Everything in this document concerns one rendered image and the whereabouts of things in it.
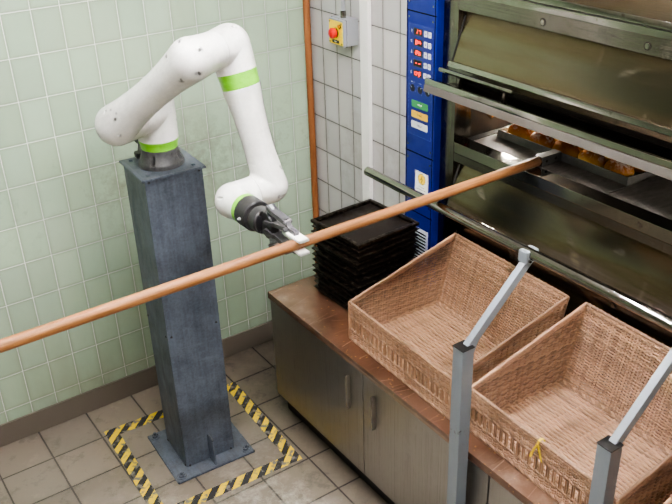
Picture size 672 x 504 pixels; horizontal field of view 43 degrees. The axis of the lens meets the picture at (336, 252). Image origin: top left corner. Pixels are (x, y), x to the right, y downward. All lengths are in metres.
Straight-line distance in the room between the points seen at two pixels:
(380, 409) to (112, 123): 1.24
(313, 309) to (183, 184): 0.71
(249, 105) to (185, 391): 1.17
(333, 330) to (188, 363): 0.54
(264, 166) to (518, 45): 0.85
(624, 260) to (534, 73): 0.61
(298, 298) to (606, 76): 1.41
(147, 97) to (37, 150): 0.83
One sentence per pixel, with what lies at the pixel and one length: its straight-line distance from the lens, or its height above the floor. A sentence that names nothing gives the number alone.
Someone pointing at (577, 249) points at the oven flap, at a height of 1.00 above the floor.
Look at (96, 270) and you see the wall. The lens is 3.47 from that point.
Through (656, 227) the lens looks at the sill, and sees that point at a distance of 2.48.
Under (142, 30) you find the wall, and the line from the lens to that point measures 3.26.
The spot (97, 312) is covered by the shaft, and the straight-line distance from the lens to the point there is 2.04.
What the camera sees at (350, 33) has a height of 1.46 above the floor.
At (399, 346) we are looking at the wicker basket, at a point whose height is 0.71.
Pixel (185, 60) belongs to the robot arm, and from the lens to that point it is 2.33.
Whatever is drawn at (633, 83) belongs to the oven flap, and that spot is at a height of 1.55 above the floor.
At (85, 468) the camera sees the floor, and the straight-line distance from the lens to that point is 3.49.
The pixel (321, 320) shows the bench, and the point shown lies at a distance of 3.06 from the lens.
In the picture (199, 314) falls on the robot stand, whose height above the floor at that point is 0.65.
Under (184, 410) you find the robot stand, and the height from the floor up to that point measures 0.27.
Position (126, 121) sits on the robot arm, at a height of 1.42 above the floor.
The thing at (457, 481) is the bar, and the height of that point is 0.50.
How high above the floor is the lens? 2.24
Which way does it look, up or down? 28 degrees down
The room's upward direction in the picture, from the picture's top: 2 degrees counter-clockwise
